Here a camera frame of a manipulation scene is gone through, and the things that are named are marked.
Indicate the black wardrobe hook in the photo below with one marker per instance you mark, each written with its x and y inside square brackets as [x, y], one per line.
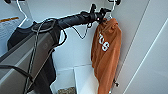
[116, 2]
[13, 1]

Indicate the white inner box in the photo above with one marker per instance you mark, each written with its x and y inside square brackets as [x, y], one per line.
[85, 78]

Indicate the white sticker with orange stripe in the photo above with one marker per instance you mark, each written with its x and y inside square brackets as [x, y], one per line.
[8, 26]

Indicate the white clothes hanger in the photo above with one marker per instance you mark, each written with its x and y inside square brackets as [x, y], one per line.
[25, 18]
[113, 11]

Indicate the small dark door hinge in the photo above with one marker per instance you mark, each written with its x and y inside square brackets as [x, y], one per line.
[116, 83]

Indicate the orange hoodie with white print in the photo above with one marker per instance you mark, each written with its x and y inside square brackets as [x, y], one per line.
[106, 56]

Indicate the white wardrobe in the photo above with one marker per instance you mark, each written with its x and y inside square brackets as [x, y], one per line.
[76, 50]

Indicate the black t-shirt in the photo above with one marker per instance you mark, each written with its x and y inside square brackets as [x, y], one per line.
[18, 35]

